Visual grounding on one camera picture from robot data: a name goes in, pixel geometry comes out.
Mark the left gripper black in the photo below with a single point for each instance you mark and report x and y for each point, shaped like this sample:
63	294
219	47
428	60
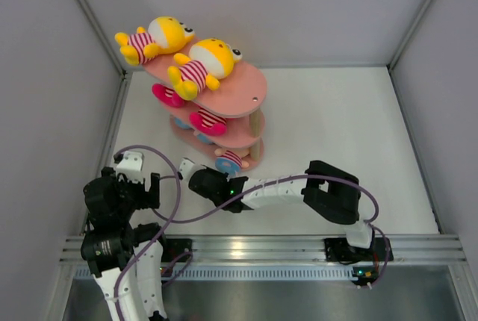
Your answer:
146	198

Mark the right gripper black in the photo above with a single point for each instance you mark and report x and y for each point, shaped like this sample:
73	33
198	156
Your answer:
212	169

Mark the peach-faced boy plush doll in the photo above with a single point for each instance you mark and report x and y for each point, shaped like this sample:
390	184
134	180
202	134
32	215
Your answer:
202	138

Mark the white pink-eared plush toy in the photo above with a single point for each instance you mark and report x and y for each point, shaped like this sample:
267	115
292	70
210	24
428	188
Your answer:
208	123

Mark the pink plush striped shirt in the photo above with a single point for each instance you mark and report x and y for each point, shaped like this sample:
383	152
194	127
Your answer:
167	95

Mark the yellow plush striped shirt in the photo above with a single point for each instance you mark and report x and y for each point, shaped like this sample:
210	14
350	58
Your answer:
207	63

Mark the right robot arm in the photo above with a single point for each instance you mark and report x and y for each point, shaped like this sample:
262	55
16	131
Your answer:
327	190

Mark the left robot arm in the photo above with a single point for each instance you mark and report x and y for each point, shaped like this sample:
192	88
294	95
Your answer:
123	262

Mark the pink three-tier wooden shelf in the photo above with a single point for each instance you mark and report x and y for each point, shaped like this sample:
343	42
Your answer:
238	100

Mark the blue plush under shelf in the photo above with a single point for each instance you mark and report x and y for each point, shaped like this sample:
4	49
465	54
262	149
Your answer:
181	124

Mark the large yellow plush on shelf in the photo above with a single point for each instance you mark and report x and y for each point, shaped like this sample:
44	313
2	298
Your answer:
164	35

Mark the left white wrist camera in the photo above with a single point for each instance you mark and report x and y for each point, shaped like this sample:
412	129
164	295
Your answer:
129	167

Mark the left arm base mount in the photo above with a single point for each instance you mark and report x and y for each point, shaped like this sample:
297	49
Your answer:
174	247

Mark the slotted grey cable duct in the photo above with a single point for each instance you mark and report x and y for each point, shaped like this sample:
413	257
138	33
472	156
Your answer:
267	273

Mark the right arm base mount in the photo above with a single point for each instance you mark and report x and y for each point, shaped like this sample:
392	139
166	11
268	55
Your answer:
338	250

